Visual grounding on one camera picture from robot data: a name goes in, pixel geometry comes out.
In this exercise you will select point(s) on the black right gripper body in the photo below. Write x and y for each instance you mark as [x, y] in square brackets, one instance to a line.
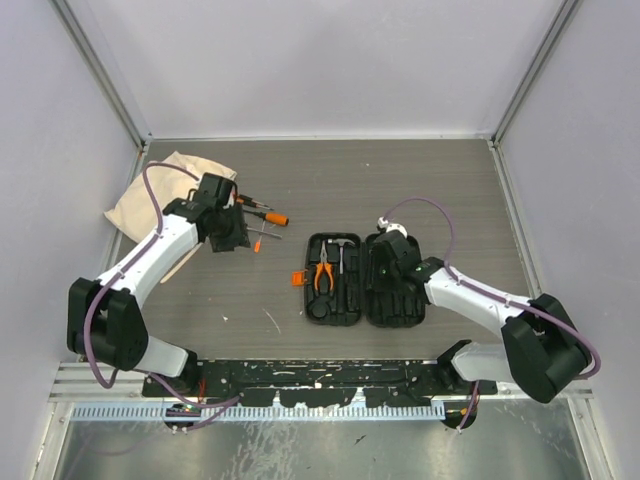
[381, 278]

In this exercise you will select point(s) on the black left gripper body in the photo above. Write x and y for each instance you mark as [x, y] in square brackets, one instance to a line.
[230, 230]

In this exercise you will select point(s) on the black handle claw hammer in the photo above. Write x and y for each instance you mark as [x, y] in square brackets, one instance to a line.
[349, 254]

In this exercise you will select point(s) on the black plastic tool case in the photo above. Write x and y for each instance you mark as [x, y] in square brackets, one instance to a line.
[351, 299]

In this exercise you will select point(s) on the orange black needle nose pliers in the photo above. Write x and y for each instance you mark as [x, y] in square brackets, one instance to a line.
[324, 269]

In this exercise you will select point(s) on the black orange grip screwdriver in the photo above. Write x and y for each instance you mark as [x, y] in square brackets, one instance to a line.
[264, 233]

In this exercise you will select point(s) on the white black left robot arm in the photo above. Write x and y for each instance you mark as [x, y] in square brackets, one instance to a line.
[104, 316]

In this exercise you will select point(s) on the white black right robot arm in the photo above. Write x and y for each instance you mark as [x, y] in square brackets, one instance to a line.
[539, 348]

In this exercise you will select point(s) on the small orange black precision screwdriver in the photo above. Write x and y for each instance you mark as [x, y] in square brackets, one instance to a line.
[250, 202]

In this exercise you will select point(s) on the orange handle black shaft screwdriver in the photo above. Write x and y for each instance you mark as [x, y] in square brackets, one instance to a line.
[271, 217]

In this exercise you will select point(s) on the beige cloth drawstring bag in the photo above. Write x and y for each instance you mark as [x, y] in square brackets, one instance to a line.
[150, 200]

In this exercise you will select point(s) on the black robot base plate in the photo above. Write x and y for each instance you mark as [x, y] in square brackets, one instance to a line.
[259, 383]

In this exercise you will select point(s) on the white slotted cable duct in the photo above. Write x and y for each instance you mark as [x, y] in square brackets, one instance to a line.
[168, 411]

